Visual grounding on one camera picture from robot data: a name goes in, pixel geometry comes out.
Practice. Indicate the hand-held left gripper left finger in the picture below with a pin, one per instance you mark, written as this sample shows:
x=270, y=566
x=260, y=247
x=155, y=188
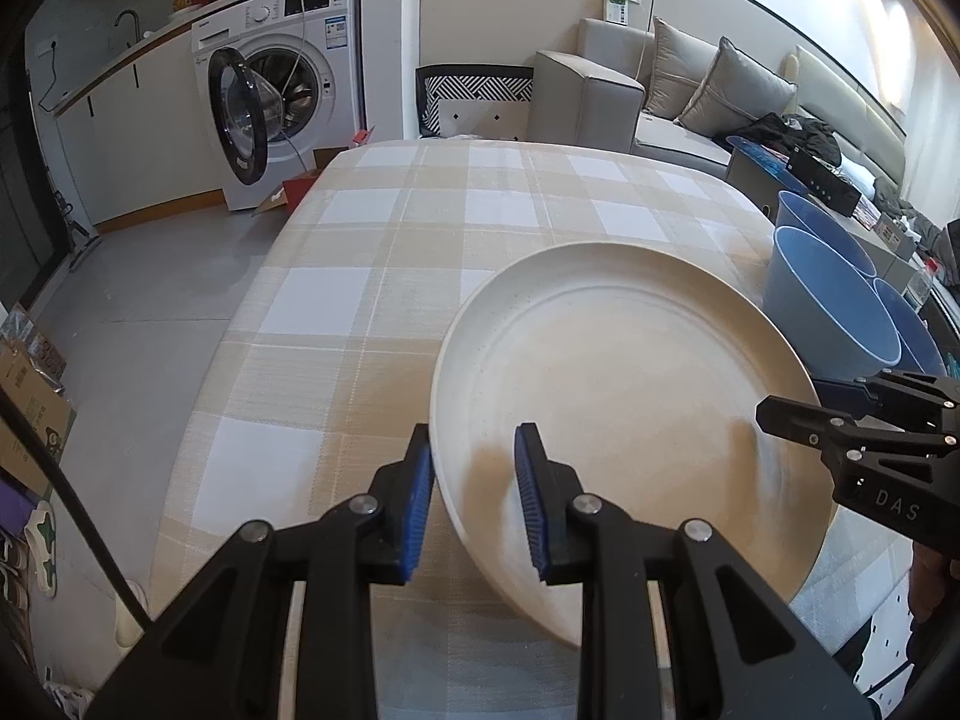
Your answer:
x=420, y=510

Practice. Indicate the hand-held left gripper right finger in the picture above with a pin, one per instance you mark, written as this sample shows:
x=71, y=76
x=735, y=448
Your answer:
x=532, y=517

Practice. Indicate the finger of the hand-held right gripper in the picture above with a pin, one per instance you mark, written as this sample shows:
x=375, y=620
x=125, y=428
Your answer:
x=795, y=416
x=840, y=392

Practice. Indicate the cream plate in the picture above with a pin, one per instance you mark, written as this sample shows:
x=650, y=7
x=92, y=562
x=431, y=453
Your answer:
x=637, y=360

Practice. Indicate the person's right hand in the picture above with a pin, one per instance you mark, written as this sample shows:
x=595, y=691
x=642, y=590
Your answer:
x=926, y=585

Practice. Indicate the black storage box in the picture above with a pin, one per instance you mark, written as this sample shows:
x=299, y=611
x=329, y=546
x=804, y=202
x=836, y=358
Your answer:
x=825, y=184

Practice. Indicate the beige checked tablecloth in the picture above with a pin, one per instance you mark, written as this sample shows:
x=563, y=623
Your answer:
x=337, y=315

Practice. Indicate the beige side cabinet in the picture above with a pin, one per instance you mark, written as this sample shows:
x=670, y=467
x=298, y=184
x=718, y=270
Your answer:
x=750, y=187

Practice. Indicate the black clothing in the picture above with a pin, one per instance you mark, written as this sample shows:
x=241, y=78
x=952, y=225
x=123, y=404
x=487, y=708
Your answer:
x=802, y=139

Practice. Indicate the blue booklet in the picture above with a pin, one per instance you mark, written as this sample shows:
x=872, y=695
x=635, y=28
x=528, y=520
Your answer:
x=750, y=150

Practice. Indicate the grey cushion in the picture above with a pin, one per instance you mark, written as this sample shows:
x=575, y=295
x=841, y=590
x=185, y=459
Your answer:
x=735, y=94
x=675, y=67

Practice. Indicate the red cardboard box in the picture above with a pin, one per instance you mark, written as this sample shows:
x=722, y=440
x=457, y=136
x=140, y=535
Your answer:
x=289, y=191

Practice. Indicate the small red box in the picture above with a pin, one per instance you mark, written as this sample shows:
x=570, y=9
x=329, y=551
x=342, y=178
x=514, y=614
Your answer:
x=362, y=139

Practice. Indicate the beige sofa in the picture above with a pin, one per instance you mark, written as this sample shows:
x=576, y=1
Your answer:
x=592, y=97

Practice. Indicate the white green slipper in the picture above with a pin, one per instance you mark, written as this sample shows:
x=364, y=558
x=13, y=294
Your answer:
x=41, y=547

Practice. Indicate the white kitchen base cabinets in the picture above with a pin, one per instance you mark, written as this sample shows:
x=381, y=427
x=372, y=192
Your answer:
x=135, y=142

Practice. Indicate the white washing machine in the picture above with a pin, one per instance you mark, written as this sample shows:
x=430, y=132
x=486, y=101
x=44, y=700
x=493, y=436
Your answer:
x=315, y=37

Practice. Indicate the dark glass door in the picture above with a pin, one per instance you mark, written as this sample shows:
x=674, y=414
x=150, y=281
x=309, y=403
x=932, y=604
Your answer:
x=19, y=202

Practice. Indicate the kitchen faucet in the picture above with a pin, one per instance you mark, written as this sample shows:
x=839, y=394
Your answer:
x=133, y=19

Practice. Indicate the white green wall device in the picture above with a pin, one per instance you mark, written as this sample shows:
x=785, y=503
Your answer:
x=619, y=4

